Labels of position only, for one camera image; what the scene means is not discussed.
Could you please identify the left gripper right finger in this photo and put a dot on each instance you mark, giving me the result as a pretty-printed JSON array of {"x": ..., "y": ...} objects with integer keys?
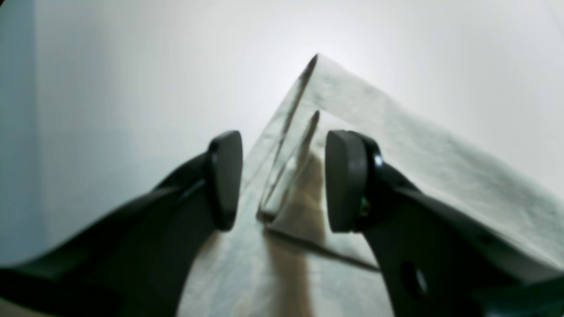
[{"x": 435, "y": 260}]

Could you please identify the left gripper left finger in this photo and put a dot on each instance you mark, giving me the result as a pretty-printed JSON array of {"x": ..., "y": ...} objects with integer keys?
[{"x": 135, "y": 261}]

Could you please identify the light grey t-shirt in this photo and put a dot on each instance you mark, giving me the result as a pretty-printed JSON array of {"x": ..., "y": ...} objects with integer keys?
[{"x": 282, "y": 259}]

